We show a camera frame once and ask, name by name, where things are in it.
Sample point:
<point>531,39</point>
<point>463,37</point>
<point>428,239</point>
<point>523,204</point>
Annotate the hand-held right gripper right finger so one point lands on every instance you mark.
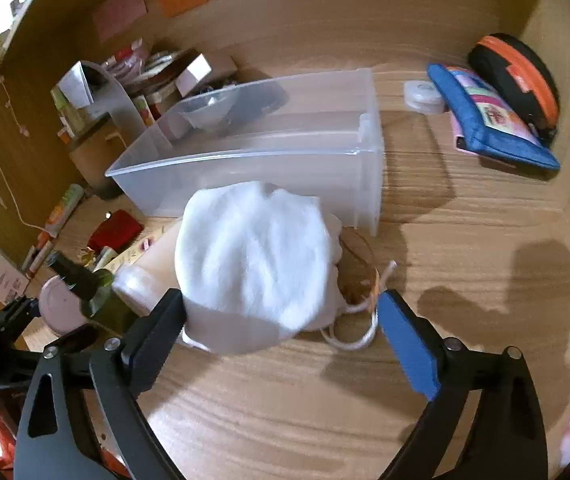
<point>407,340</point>

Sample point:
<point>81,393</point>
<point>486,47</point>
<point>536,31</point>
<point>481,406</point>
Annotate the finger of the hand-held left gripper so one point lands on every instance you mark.
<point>15,312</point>

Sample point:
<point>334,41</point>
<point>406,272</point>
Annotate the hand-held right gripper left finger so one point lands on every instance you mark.
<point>157,332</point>

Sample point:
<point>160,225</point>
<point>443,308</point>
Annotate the pink round container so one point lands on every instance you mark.
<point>60,305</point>

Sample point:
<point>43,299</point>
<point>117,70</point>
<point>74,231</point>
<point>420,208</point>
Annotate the dark green glass bottle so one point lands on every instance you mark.
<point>100,290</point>

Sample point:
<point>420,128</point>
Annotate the red pouch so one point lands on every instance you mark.
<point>115,230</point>

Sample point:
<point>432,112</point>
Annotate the clear plastic storage box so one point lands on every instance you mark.
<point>275,160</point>

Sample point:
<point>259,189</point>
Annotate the wooden desktop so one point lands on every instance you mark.
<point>465,240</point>

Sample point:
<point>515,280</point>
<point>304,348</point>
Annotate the bunch of marker pens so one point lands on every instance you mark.
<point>37,260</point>

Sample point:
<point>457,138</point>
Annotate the peach plastic bottle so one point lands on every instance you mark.
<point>157,265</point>

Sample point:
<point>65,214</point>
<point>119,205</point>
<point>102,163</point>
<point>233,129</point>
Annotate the gold foil wrapper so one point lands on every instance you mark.
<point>86,256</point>

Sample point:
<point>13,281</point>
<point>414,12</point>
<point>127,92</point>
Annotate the orange green tube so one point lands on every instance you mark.
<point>64,210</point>

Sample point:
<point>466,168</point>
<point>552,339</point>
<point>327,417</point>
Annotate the brown canister with dark lid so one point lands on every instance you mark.
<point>90,160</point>

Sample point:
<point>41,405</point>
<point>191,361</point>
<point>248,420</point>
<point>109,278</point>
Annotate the fruit print small box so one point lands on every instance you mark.
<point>144,110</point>

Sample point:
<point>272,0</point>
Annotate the clear plastic bowl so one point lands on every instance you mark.
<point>207,110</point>

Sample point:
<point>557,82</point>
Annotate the blue patchwork pouch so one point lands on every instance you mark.
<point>495,120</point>

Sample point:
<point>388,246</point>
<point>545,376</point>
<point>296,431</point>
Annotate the white round container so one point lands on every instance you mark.
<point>422,96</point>

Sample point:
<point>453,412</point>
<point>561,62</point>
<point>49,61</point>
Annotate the small white box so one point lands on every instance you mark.
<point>192,75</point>

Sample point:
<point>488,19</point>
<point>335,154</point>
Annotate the stack of books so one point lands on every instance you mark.
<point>165,67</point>

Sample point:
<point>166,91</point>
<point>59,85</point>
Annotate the black orange round case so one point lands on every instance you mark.
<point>520,75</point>

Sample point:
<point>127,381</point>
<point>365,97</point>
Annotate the pink paper note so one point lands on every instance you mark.
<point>120,10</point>

